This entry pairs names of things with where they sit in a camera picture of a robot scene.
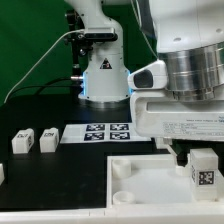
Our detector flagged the white part at left edge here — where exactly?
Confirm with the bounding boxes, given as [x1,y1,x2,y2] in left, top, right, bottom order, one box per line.
[0,164,5,186]

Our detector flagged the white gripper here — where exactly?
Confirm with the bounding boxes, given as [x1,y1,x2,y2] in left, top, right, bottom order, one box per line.
[128,60,224,167]

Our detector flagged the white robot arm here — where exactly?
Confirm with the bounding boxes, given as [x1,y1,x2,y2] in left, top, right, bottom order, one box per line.
[65,0,224,147]

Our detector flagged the white square tabletop with sockets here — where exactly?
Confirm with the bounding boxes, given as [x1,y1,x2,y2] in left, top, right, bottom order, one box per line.
[106,154,224,207]

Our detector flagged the white cable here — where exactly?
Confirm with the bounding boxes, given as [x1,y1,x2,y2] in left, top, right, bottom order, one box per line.
[3,29,86,104]

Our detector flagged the black cable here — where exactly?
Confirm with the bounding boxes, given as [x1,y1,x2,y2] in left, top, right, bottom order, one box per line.
[6,77,83,101]

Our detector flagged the white sheet with tags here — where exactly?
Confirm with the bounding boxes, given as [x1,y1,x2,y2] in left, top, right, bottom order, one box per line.
[61,123,151,144]

